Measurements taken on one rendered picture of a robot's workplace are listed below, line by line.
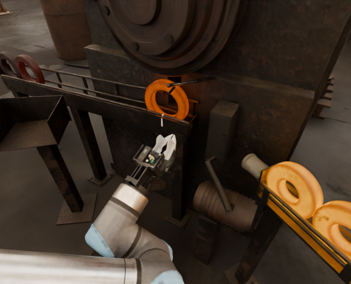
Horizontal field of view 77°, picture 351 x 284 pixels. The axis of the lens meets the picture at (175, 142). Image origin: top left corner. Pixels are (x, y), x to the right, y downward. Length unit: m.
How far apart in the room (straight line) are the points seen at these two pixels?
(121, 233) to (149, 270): 0.13
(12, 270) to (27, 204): 1.25
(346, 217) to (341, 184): 1.30
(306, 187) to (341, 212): 0.09
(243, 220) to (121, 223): 0.43
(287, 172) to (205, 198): 0.32
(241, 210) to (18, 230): 1.25
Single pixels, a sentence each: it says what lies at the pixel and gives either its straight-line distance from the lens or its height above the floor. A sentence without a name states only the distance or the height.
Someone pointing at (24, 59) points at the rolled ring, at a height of 0.77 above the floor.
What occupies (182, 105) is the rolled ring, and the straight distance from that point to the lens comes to 0.84.
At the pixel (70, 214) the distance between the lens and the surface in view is 1.54.
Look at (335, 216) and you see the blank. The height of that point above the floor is 0.76.
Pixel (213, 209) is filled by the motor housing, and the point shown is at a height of 0.50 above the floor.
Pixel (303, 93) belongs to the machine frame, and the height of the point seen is 0.87.
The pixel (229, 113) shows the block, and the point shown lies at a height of 0.80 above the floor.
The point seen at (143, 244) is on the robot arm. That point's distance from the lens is 0.61.
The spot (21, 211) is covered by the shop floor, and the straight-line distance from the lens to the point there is 1.71.
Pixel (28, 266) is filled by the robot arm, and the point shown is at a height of 0.81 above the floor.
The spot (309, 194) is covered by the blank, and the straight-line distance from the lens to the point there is 0.65.
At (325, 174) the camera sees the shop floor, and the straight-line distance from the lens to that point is 1.92.
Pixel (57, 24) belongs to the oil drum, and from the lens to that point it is 3.63.
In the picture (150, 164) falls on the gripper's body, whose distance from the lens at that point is 0.62.
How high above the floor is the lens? 1.21
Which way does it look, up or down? 41 degrees down
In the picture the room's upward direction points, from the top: straight up
